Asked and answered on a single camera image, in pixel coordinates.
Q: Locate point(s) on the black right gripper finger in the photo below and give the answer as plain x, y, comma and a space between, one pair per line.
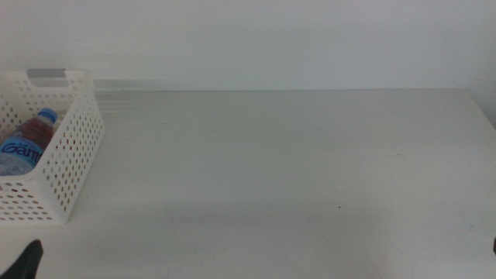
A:
494, 246

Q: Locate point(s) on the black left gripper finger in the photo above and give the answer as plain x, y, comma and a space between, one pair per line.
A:
25, 263

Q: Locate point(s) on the clear water bottle blue cap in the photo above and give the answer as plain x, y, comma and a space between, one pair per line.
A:
23, 149

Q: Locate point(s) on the white perforated plastic basket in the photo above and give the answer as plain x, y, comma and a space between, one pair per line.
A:
77, 155

